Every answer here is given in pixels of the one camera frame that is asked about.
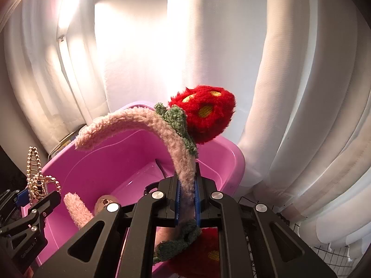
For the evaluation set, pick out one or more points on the white black grid bedsheet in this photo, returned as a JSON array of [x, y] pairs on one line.
[[336, 259]]

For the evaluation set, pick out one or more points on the round wooden face charm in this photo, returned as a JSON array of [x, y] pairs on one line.
[[103, 201]]

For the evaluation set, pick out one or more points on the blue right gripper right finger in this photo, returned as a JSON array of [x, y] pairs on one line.
[[197, 203]]

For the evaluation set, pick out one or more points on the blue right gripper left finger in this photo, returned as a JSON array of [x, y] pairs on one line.
[[177, 204]]

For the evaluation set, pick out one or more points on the pink fuzzy strawberry headband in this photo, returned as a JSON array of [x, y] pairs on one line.
[[192, 117]]

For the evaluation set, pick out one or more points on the pink plastic tub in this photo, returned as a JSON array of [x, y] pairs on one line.
[[135, 167]]

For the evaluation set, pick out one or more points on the white curtain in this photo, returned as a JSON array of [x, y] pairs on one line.
[[300, 70]]

